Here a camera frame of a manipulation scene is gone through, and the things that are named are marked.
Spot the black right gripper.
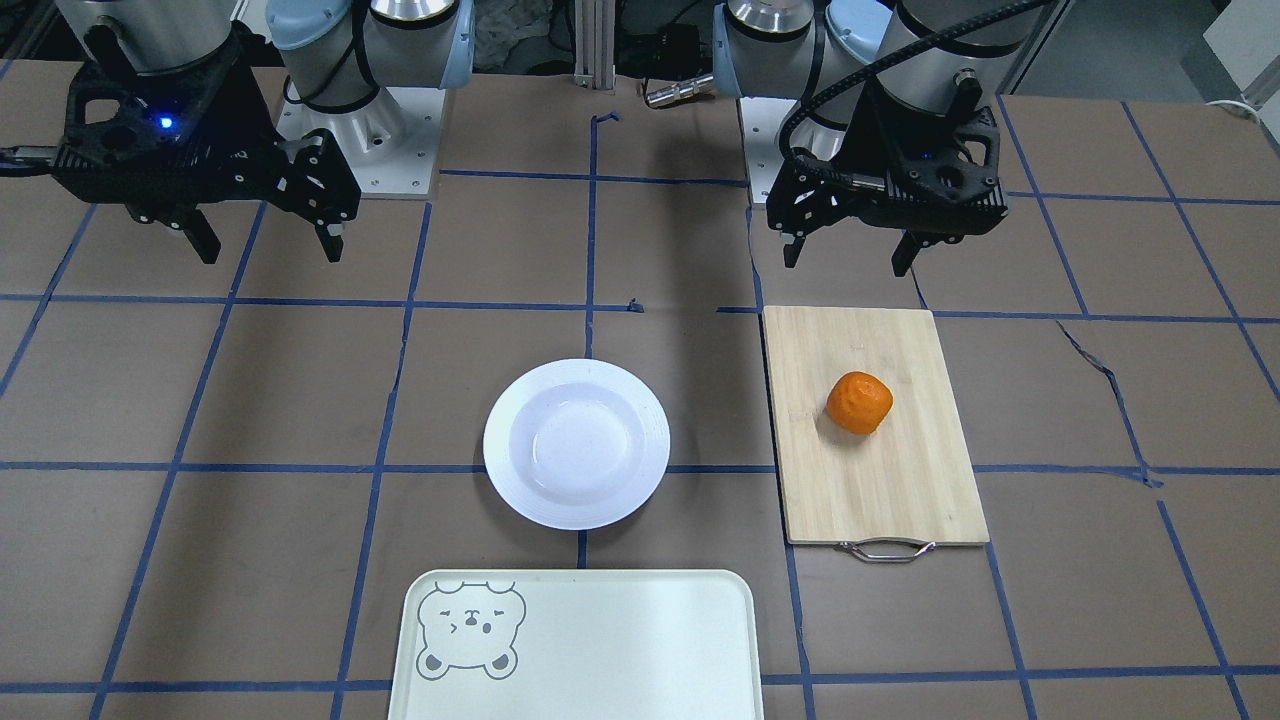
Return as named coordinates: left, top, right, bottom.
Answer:
left=51, top=26, right=361, bottom=265

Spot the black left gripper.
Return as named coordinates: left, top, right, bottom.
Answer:
left=768, top=78, right=1007, bottom=278

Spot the orange fruit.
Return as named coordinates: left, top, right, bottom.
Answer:
left=826, top=372, right=895, bottom=436

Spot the white ridged plate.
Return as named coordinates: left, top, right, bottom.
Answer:
left=483, top=359, right=671, bottom=530

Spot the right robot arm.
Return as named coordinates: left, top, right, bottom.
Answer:
left=6, top=1, right=475, bottom=264

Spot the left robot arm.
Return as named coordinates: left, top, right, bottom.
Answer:
left=712, top=1, right=1027, bottom=275

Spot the cream bear tray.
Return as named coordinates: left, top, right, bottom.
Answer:
left=388, top=569, right=765, bottom=719

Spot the bamboo cutting board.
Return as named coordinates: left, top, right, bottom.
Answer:
left=762, top=305, right=989, bottom=562

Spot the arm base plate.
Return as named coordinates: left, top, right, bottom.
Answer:
left=276, top=87, right=451, bottom=200
left=737, top=97, right=847, bottom=206

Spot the aluminium frame post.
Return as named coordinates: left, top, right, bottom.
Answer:
left=573, top=0, right=618, bottom=94

